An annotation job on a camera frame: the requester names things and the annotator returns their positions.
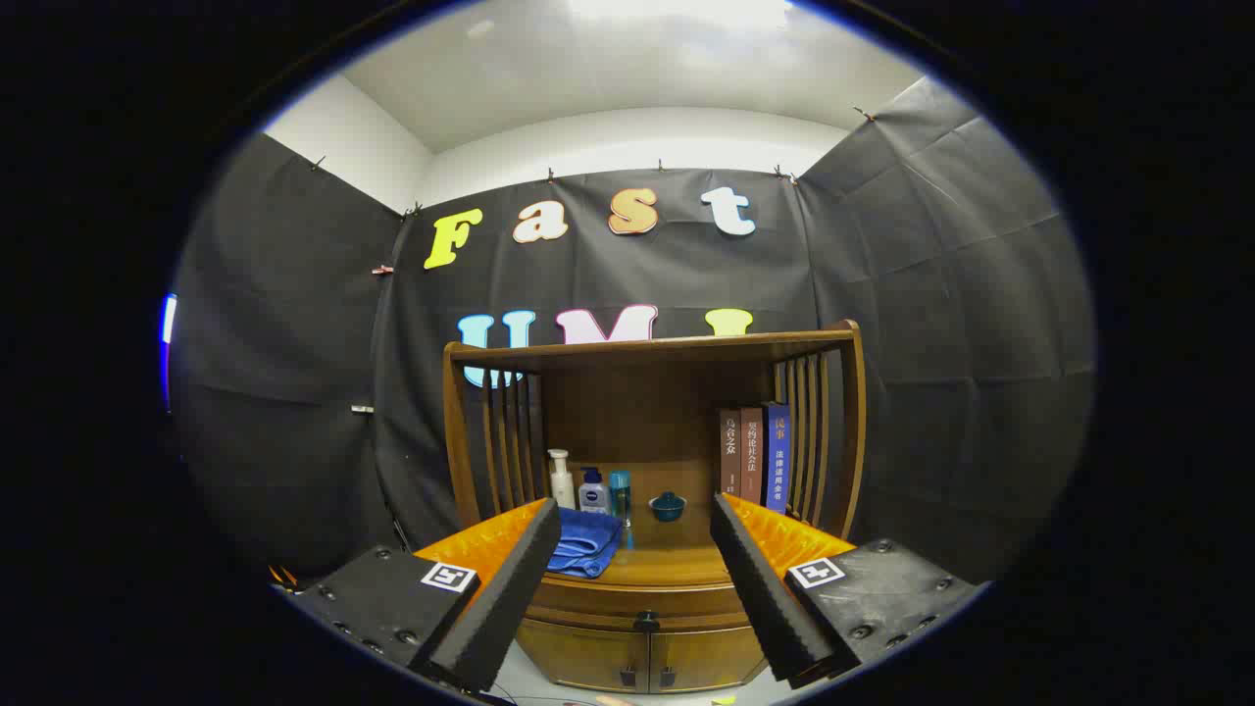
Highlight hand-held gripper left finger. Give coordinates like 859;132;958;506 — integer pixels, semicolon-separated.
270;498;563;693

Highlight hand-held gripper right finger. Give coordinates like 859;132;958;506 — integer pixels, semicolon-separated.
710;492;986;687

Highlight wooden drawer with black knob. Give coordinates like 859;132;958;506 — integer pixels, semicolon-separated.
525;580;754;633

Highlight wooden cabinet door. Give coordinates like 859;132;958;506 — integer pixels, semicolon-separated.
647;628;768;693
517;620;650;693

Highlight wooden countertop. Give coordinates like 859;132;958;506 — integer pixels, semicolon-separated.
541;461;734;589

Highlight wooden cabinet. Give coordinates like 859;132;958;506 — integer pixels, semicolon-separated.
441;320;868;695

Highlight blue folded towel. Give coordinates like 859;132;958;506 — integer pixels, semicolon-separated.
547;506;625;580

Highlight white pump bottle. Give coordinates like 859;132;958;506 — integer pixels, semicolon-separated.
548;449;577;511

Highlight blue book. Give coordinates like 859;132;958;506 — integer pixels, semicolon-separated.
763;403;791;515

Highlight reddish brown book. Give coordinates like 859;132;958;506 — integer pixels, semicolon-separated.
739;406;766;506

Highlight dark brown book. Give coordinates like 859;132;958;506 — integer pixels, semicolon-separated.
719;408;743;497

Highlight black backdrop cloth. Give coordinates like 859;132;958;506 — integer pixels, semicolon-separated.
169;76;1096;589

